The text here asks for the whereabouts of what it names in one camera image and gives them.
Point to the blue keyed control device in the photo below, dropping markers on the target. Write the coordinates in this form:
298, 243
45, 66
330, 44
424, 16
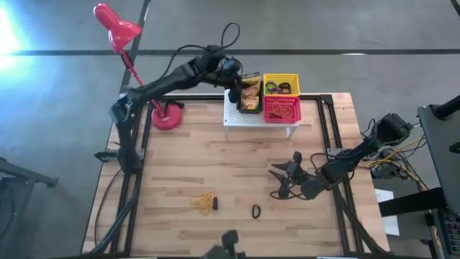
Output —
451, 230

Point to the grey metal stand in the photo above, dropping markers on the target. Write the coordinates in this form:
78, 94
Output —
21, 172

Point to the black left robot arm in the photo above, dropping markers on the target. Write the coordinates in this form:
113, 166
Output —
169, 80

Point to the black aluminium table frame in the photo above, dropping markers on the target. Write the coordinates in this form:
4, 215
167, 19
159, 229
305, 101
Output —
194, 97

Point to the black equipment cart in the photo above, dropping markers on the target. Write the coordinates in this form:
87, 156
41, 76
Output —
442, 151

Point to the black table-level camera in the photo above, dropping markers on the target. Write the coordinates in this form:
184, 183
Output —
228, 246

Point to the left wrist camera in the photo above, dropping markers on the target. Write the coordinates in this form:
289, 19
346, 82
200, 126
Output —
230, 66

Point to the yellow plastic basket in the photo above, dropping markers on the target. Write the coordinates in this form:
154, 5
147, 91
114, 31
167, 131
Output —
293, 77

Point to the red desk lamp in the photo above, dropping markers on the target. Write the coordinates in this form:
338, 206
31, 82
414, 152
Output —
118, 32

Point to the black plastic basket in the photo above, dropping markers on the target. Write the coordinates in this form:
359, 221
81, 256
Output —
239, 106

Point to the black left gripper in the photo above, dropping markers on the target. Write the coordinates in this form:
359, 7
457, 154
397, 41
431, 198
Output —
233, 81

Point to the white paper sheet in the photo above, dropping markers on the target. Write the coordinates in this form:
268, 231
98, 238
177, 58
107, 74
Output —
391, 224

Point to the grey mounting plate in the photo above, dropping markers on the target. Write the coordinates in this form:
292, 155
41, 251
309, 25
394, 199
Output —
333, 153

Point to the red plastic basket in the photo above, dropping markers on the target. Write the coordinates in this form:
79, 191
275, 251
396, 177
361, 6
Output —
266, 108

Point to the white perforated riser shelf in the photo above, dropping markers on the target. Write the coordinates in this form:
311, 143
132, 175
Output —
233, 118

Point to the yellow rubber band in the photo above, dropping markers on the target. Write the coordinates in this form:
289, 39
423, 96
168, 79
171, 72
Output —
197, 203
285, 109
205, 200

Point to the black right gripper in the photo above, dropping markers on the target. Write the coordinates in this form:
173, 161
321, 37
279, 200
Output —
300, 172

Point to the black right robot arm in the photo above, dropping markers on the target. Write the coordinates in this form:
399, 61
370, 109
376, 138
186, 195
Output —
345, 163

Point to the grey mounting bracket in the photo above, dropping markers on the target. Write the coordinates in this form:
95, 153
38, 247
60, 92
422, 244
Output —
106, 155

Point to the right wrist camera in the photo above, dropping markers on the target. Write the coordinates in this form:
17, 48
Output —
312, 188

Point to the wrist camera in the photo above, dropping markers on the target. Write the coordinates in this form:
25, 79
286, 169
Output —
312, 188
230, 66

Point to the black flat bar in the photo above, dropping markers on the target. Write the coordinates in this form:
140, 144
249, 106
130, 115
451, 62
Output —
413, 201

